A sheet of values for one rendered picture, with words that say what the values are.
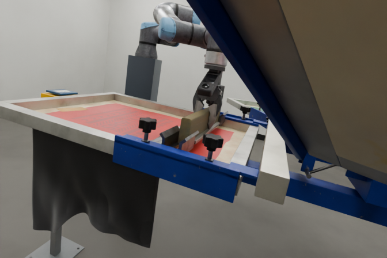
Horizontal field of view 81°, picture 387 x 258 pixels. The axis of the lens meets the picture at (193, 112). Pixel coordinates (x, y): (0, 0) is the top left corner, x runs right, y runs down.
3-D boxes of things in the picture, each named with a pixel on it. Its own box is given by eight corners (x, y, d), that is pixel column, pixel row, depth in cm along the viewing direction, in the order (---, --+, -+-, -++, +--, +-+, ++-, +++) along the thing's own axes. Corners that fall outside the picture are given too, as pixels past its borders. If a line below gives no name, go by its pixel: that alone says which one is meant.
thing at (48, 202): (31, 231, 82) (34, 118, 74) (41, 224, 86) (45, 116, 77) (140, 288, 68) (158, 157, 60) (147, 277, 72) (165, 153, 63)
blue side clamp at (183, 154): (112, 162, 55) (114, 135, 54) (124, 155, 60) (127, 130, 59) (232, 203, 46) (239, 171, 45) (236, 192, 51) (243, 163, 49)
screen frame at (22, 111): (-12, 113, 71) (-13, 101, 70) (113, 98, 125) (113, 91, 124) (236, 196, 47) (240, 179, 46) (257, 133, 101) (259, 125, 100)
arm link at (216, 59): (226, 53, 71) (201, 49, 73) (223, 68, 71) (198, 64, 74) (230, 55, 78) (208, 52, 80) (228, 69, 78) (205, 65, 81)
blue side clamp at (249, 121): (191, 121, 107) (193, 107, 106) (194, 120, 112) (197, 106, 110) (255, 137, 98) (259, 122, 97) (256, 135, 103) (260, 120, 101)
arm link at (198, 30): (187, 24, 85) (196, 20, 75) (214, 30, 89) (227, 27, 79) (184, 45, 87) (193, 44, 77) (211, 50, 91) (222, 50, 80)
